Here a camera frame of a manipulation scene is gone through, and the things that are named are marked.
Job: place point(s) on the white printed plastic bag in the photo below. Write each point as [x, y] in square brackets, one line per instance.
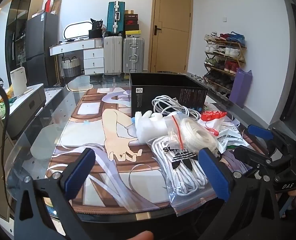
[231, 137]

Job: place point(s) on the black white sneaker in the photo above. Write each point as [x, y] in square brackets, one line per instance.
[197, 78]

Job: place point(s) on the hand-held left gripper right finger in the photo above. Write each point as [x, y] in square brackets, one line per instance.
[214, 172]

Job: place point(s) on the red black shoebox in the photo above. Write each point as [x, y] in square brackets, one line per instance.
[131, 22]

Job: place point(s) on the black cardboard box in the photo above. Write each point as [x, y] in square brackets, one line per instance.
[163, 97]

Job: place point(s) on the white round rug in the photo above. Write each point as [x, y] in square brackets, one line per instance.
[79, 83]

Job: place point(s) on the clear bag of white shoelaces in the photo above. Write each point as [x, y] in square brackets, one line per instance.
[180, 177]

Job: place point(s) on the white appliance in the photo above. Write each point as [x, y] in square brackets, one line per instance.
[18, 81]

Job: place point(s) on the black glass cabinet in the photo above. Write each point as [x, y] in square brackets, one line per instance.
[16, 30]

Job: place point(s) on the tan wooden door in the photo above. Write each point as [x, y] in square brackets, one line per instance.
[173, 50]

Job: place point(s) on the brown cardboard box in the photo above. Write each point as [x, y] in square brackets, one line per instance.
[129, 12]

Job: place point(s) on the yellow shoebox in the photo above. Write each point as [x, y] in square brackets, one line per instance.
[133, 33]

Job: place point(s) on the white plush toy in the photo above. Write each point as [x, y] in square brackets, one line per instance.
[148, 118]

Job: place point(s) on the black bag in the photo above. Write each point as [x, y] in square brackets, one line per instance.
[96, 27]

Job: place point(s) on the printed table mat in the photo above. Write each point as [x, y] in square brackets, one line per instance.
[93, 135]

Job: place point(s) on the red white balloon packet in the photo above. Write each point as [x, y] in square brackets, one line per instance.
[212, 120]

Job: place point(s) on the white suitcase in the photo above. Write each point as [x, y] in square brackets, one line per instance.
[113, 55]

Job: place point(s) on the flat brown cardboard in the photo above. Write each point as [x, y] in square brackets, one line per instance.
[56, 5]

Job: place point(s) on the silver suitcase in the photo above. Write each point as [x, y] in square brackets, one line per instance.
[133, 55]

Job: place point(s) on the woven basket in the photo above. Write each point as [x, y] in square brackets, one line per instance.
[71, 67]

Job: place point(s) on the dark grey refrigerator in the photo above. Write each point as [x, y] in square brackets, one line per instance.
[40, 50]

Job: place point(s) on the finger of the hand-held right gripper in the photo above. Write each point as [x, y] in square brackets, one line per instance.
[250, 157]
[259, 132]

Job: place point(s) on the gold metal shoe rack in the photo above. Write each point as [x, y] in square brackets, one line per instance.
[240, 47]

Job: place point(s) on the grey side cabinet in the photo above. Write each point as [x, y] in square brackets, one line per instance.
[25, 107]

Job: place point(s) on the teal suitcase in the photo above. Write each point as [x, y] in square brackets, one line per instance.
[113, 17]

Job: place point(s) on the person's left hand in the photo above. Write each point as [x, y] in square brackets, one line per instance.
[141, 236]

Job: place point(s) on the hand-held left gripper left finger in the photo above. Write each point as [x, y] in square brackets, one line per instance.
[79, 172]

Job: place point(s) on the collection of assorted shoes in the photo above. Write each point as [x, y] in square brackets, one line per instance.
[224, 51]

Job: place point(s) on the white vanity desk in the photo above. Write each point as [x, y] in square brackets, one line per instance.
[93, 57]

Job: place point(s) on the oval mirror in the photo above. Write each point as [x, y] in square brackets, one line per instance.
[78, 30]

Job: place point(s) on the purple paper bag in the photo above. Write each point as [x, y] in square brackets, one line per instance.
[240, 90]

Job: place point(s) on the red box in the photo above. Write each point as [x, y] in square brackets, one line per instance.
[48, 5]

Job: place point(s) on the dark doormat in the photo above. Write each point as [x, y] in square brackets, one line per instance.
[170, 71]

